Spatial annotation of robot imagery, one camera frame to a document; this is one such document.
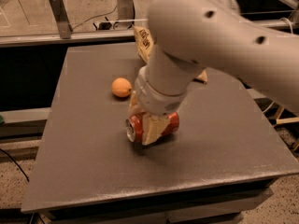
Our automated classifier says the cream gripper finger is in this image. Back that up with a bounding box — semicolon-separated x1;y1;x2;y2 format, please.
128;91;144;116
142;114;170;146

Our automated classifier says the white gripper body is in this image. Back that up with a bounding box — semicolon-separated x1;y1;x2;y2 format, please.
135;66;187;116

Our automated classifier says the red coke can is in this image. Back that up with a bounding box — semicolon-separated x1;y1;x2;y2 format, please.
125;112;179;146

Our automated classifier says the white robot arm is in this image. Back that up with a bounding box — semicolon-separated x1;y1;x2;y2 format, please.
127;0;299;145

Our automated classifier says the orange fruit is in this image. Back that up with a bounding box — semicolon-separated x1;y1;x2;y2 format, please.
111;77;132;98

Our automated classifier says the brown chip bag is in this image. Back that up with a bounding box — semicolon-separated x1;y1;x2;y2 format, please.
133;26;208;84

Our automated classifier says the grey table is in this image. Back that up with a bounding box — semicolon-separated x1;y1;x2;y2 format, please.
21;43;298;224

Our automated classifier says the left metal rail bracket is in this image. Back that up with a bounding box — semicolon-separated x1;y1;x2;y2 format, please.
49;0;73;39

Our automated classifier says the black floor cable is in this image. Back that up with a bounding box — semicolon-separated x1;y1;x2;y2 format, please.
0;147;31;183

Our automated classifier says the horizontal metal rail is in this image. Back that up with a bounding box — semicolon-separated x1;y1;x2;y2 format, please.
0;17;299;49

